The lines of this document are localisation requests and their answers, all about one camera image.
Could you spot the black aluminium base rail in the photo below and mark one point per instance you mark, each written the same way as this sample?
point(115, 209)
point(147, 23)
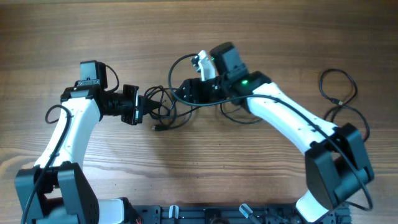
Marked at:
point(233, 214)

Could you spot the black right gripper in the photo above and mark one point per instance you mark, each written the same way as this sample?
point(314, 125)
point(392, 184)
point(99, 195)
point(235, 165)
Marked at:
point(193, 91)

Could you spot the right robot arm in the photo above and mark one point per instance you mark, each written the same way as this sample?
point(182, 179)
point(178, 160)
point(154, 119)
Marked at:
point(336, 162)

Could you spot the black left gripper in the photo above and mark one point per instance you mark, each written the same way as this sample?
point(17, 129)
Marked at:
point(142, 106)

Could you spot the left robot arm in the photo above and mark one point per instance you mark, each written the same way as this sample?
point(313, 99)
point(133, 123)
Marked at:
point(55, 189)

